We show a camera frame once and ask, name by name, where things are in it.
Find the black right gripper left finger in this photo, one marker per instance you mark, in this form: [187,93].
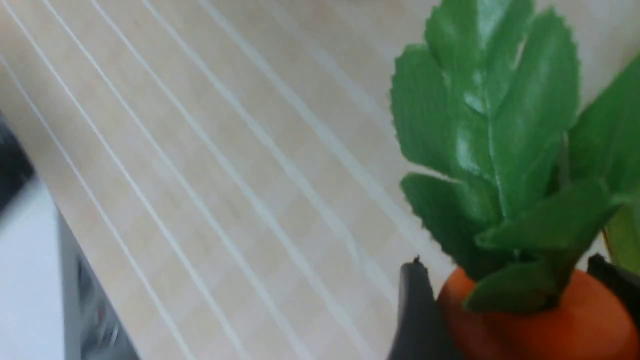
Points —
[421,332]

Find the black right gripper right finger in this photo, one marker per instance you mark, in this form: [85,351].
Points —
[622,282]

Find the orange carrot with leaves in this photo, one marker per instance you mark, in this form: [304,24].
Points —
[490,99]

